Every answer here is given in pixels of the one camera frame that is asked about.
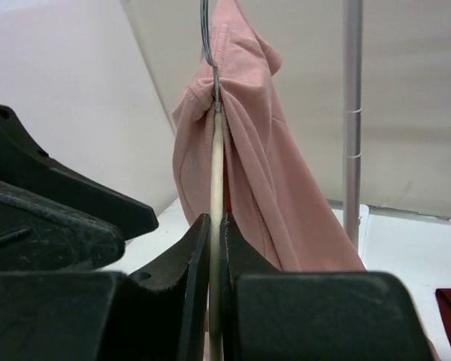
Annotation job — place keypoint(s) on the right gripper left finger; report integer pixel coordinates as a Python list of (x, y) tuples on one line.
[(155, 313)]

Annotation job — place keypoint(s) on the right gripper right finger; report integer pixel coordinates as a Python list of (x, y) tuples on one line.
[(272, 315)]

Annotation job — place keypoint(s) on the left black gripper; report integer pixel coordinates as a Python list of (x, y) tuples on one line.
[(53, 218)]

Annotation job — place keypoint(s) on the cream plastic hanger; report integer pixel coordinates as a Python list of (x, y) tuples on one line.
[(216, 194)]

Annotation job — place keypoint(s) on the pink t shirt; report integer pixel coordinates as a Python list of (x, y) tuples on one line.
[(268, 187)]

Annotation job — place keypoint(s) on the metal clothes rack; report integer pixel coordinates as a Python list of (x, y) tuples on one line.
[(352, 153)]

